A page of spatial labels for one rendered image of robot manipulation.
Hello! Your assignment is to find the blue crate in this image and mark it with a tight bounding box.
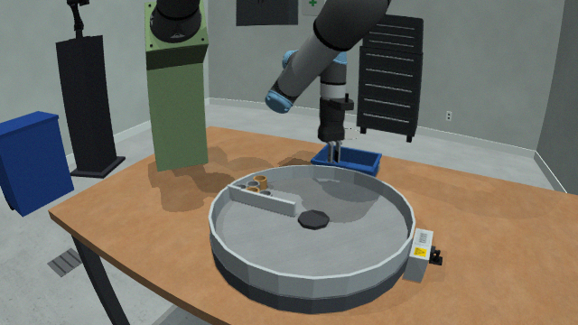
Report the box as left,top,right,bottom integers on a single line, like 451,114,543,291
311,144,382,177

